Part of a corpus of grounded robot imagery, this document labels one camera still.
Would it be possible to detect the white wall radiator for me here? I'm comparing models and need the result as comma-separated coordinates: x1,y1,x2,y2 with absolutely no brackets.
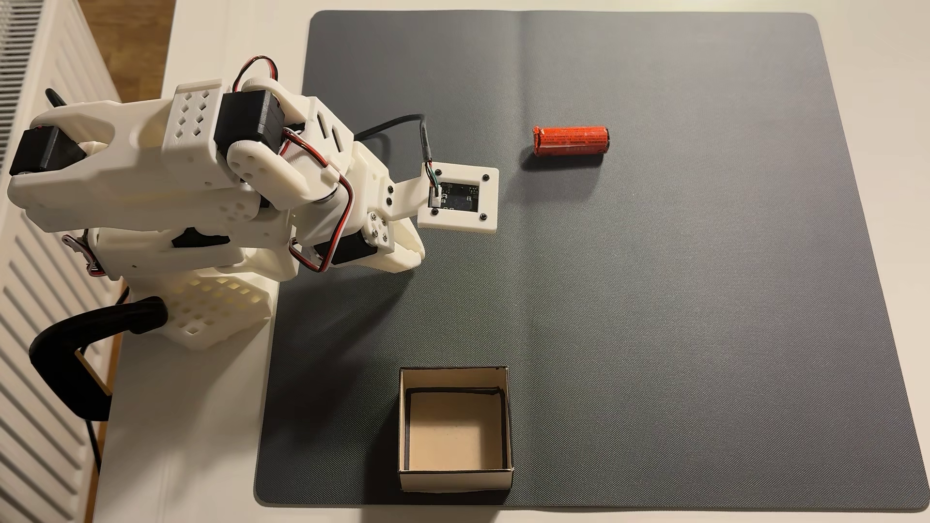
0,0,129,523

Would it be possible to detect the open cardboard box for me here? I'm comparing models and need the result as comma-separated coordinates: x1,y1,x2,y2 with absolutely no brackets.
397,365,515,494

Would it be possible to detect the red cylindrical object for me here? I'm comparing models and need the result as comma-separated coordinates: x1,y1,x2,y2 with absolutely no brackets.
532,125,610,157

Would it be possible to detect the black camera cable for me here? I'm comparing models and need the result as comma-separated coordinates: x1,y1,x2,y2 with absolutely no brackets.
354,113,438,184

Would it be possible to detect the base wire connector bundle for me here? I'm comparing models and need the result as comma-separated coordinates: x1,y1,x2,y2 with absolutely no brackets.
62,231,109,280

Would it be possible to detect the black table clamp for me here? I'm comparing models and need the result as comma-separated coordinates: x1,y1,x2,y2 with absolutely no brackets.
29,296,170,422

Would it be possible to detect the dark grey table mat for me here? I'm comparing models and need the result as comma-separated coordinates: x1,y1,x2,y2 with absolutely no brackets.
254,9,930,512

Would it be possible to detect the white framed camera module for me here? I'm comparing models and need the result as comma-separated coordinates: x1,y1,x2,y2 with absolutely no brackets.
388,161,501,234

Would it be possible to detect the red black gripper servo wire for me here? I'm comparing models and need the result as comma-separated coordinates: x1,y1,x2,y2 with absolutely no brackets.
279,127,357,274

